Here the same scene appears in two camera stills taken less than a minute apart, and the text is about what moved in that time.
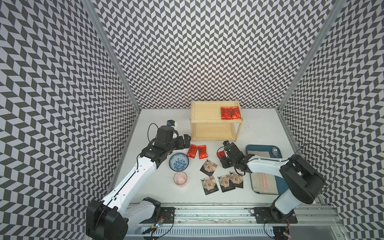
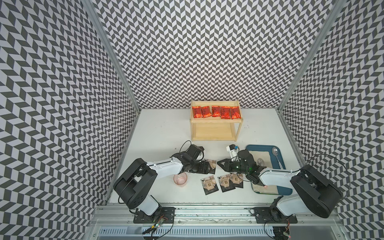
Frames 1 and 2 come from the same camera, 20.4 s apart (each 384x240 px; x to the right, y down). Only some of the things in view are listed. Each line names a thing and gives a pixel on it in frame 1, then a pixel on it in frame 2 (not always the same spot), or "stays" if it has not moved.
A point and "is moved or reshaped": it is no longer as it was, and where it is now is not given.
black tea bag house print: [225, 183] stays
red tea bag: [235, 112] stays
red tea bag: [192, 151] is moved or reshaped
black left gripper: [187, 141] -> [204, 167]
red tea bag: [220, 154] -> [216, 111]
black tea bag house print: [209, 185] stays
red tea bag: [202, 151] -> [206, 112]
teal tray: [264, 184] stays
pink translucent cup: [180, 178] stays
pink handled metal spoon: [275, 152] stays
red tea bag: [226, 113] stays
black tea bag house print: [208, 167] stays
